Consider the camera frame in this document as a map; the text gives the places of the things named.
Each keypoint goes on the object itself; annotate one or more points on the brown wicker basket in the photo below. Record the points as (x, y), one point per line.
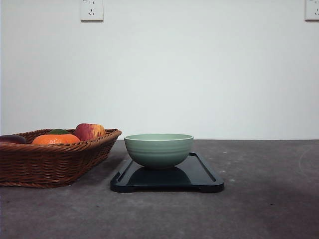
(47, 158)

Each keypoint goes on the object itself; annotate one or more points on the light green bowl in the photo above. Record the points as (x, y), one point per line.
(158, 150)

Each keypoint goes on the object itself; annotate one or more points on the dark blue tray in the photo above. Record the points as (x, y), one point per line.
(192, 174)

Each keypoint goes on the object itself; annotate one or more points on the red yellow apple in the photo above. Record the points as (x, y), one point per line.
(87, 131)

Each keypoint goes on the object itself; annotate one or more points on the green lime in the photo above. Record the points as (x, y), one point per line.
(58, 131)

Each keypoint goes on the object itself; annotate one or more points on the orange fruit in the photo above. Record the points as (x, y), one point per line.
(56, 139)

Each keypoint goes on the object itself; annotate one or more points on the dark red apple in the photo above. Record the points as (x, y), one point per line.
(12, 139)

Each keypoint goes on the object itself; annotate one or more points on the white left wall socket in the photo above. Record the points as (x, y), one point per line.
(91, 11)

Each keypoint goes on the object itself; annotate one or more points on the white wall socket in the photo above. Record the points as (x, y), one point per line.
(311, 9)
(91, 11)

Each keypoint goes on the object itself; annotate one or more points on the white right wall socket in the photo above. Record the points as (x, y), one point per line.
(311, 9)

